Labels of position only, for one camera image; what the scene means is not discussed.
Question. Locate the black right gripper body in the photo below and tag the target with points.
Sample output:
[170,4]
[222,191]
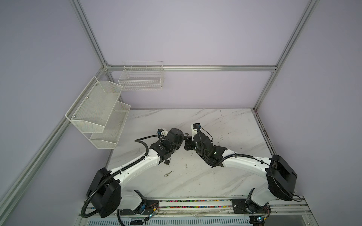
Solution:
[191,145]

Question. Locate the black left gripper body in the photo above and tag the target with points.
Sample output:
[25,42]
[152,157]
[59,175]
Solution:
[177,147]

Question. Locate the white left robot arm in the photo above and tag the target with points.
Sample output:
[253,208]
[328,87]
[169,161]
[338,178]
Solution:
[105,194]

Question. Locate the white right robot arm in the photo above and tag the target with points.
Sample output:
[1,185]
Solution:
[280,178]

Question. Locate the black padlock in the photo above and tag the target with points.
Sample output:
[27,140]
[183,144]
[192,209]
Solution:
[167,162]

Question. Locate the white ventilated cover strip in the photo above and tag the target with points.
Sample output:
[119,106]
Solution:
[178,221]

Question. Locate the white mesh two-tier shelf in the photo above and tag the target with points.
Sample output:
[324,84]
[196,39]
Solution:
[99,114]

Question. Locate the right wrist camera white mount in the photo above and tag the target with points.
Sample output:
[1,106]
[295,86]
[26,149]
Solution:
[196,128]

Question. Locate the aluminium table edge rail right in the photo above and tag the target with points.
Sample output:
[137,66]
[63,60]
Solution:
[264,132]

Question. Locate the white wire basket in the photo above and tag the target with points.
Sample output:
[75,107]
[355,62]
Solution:
[142,76]

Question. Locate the aluminium frame horizontal back bar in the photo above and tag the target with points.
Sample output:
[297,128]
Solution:
[170,68]

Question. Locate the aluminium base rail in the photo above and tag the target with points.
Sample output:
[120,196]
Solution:
[276,213]

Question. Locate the aluminium frame post back left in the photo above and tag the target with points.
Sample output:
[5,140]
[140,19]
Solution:
[81,15]

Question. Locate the aluminium frame post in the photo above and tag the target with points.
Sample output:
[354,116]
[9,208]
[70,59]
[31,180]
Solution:
[307,13]
[81,15]

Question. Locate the aluminium frame left wall bar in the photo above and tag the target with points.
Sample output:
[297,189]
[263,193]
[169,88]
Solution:
[16,192]

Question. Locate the aluminium frame post back right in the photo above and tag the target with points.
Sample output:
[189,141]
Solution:
[307,13]

